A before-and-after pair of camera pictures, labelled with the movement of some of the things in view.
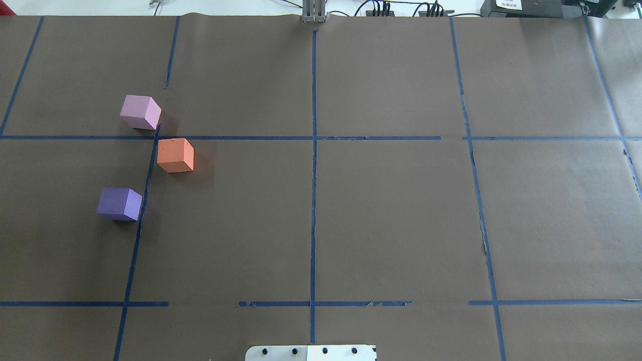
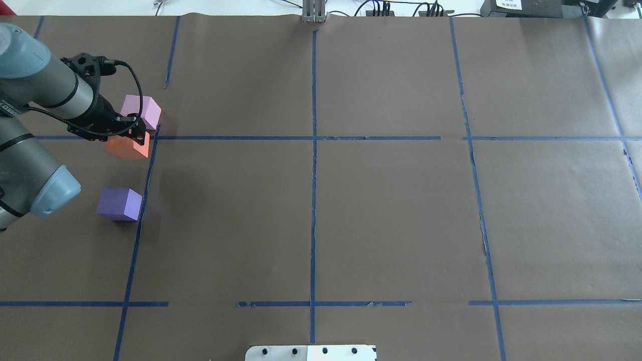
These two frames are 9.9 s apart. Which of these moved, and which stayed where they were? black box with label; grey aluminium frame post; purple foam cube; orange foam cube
Moved: orange foam cube
Stayed: black box with label; grey aluminium frame post; purple foam cube
